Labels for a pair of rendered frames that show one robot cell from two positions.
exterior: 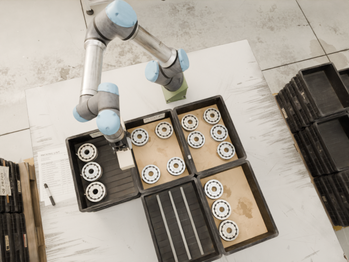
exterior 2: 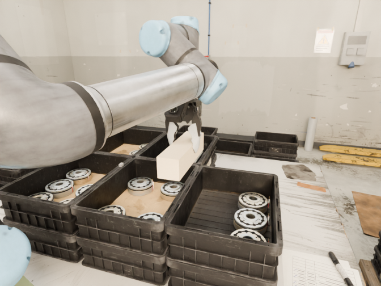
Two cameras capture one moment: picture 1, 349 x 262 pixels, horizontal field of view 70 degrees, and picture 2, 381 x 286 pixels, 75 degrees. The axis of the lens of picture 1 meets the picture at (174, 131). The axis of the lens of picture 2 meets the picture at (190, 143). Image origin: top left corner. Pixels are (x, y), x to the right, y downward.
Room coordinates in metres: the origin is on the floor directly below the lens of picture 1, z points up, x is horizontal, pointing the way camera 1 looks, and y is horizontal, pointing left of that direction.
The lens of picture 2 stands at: (0.78, 0.73, 1.35)
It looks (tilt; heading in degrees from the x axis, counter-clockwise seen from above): 19 degrees down; 223
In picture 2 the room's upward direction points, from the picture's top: straight up
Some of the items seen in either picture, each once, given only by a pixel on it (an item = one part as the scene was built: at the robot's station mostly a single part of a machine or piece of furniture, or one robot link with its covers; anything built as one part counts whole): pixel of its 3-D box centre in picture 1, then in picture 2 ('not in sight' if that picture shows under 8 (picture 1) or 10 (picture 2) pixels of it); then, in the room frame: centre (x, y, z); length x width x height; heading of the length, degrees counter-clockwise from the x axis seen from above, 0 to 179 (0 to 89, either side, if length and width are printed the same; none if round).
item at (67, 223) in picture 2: (207, 135); (75, 186); (0.45, -0.19, 0.87); 0.40 x 0.30 x 0.11; 26
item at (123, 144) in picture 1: (117, 139); (186, 100); (0.26, 0.22, 1.23); 0.09 x 0.08 x 0.12; 25
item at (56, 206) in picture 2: (209, 133); (73, 174); (0.45, -0.19, 0.92); 0.40 x 0.30 x 0.02; 26
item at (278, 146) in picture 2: not in sight; (273, 158); (-1.49, -0.23, 0.37); 0.40 x 0.30 x 0.45; 115
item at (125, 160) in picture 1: (121, 143); (183, 152); (0.28, 0.24, 1.07); 0.24 x 0.06 x 0.06; 25
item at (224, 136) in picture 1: (219, 132); (59, 185); (0.48, -0.26, 0.86); 0.10 x 0.10 x 0.01
